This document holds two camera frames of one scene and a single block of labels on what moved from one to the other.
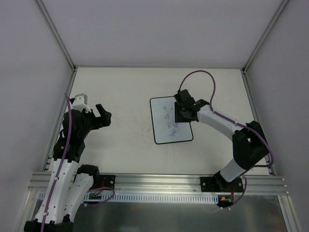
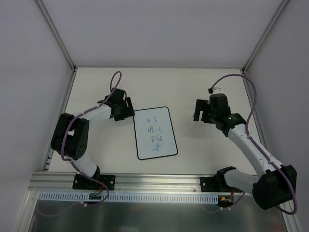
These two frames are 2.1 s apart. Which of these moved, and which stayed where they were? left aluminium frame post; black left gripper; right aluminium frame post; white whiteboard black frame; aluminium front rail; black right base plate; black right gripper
Moved: black right gripper; black left gripper; white whiteboard black frame
Stayed: left aluminium frame post; right aluminium frame post; black right base plate; aluminium front rail
